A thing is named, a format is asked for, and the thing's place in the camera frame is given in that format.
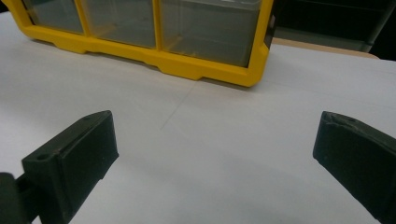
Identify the grid of clear drawers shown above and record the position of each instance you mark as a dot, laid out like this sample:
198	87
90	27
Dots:
202	37

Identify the dark shelf unit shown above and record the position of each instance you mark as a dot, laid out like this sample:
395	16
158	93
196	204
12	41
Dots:
327	21

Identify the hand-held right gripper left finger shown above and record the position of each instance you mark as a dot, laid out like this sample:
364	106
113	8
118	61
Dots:
74	161

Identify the yellow black organizer cabinet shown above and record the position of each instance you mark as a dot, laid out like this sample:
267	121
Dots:
186	67

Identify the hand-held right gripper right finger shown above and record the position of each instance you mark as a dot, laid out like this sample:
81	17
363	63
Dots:
358	161

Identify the white table sheet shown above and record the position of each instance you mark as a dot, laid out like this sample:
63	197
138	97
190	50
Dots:
218	140

